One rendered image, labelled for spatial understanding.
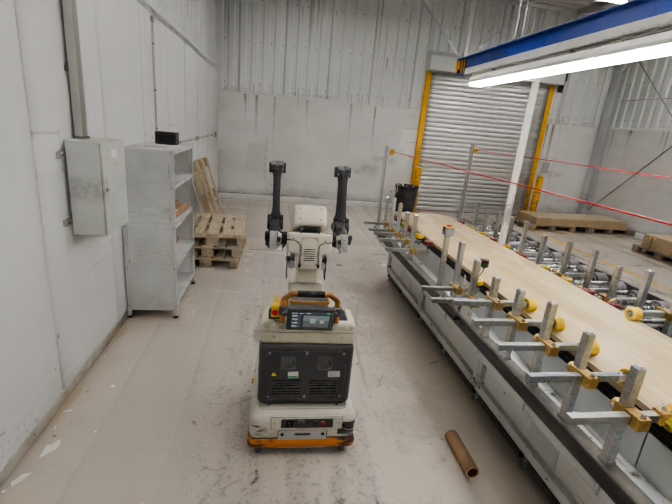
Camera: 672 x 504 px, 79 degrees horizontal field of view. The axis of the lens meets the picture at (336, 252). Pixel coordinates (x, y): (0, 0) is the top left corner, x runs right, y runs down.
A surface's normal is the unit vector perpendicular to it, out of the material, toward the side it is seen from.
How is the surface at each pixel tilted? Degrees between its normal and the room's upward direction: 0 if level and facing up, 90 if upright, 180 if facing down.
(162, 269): 90
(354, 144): 90
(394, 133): 90
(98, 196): 90
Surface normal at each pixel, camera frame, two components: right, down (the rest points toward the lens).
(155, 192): 0.14, 0.30
